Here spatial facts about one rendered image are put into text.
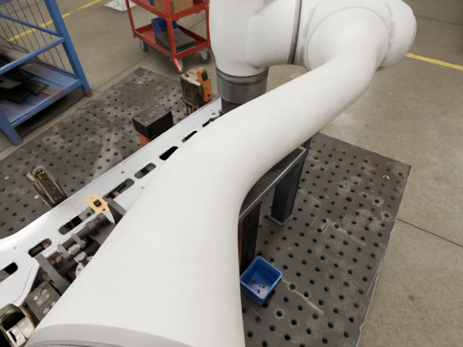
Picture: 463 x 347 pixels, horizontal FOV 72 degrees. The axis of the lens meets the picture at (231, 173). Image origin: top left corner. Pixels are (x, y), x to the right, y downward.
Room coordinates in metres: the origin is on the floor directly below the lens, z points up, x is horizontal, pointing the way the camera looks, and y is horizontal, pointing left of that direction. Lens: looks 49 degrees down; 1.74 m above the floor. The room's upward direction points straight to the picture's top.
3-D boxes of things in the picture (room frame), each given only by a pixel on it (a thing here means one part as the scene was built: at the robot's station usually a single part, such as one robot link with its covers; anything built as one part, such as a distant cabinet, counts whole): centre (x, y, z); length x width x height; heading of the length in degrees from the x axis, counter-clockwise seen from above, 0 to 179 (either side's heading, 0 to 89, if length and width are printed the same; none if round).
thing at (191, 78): (1.09, 0.15, 0.88); 0.15 x 0.11 x 0.36; 50
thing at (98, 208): (0.53, 0.38, 1.01); 0.08 x 0.04 x 0.01; 49
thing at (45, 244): (0.39, 0.50, 0.84); 0.12 x 0.05 x 0.29; 50
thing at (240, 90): (0.49, -0.02, 1.43); 0.09 x 0.09 x 0.06
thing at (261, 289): (0.40, -0.09, 0.74); 0.11 x 0.10 x 0.09; 140
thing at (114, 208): (0.32, 0.29, 0.94); 0.18 x 0.13 x 0.49; 140
